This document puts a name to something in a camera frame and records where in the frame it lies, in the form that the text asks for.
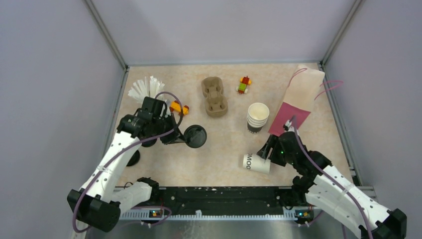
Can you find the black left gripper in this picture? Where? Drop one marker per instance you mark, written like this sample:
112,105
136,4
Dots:
172,138

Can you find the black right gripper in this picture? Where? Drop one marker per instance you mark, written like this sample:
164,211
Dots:
274,142

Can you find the single white paper cup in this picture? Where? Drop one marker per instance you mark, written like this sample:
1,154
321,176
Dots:
255,163

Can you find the black cup lid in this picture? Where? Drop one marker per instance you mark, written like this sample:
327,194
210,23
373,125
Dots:
195,136

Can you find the stack of paper cups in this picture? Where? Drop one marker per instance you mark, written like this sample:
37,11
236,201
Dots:
257,116

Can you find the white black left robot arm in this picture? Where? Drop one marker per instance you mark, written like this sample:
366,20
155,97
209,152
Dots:
96,204

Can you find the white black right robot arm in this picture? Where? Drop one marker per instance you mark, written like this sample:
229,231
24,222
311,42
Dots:
321,184

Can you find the yellow toy brick car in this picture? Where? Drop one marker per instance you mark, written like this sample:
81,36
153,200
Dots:
180,109

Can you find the stack of black lids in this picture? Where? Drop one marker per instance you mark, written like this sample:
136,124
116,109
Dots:
134,159

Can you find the brown cardboard cup carrier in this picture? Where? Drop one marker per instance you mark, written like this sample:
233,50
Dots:
215,102

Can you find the red green toy brick car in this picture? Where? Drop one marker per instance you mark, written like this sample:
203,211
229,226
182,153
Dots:
242,88

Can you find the kraft pink paper bag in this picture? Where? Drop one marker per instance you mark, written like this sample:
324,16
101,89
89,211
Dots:
304,87

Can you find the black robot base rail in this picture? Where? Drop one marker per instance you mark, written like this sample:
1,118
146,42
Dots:
284,196

